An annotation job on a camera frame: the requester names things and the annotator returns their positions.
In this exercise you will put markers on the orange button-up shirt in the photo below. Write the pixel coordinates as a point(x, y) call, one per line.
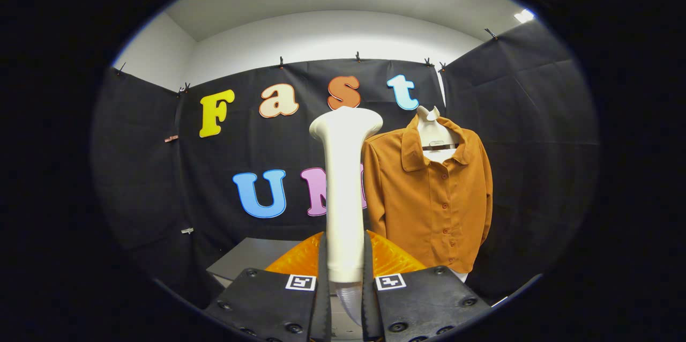
point(429, 208)

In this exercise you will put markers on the row of black clips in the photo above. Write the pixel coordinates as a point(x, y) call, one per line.
point(281, 62)

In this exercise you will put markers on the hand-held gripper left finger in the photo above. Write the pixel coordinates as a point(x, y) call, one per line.
point(320, 310)

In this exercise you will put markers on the white garment steamer head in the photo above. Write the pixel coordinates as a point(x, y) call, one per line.
point(343, 197)

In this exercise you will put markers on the small ceiling light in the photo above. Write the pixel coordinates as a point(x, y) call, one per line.
point(524, 15)

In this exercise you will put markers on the white garment hanger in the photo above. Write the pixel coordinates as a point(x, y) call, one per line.
point(437, 135)

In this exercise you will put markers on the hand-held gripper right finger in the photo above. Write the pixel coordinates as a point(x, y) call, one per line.
point(370, 310)

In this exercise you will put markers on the grey cabinet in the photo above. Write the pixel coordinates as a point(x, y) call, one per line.
point(252, 259)

